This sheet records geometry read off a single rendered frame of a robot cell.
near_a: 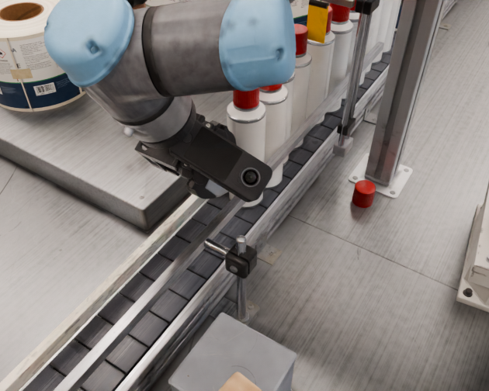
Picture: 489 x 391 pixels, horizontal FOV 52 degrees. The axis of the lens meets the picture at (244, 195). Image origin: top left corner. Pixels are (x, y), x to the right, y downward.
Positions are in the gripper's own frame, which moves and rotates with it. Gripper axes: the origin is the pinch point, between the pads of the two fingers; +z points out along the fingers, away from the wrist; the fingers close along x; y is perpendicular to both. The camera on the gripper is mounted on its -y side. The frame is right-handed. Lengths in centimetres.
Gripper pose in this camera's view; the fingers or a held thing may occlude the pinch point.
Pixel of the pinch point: (231, 185)
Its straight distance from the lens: 69.9
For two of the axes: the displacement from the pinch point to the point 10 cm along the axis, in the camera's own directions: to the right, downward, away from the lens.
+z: 2.6, 3.3, 9.1
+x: -4.6, 8.7, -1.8
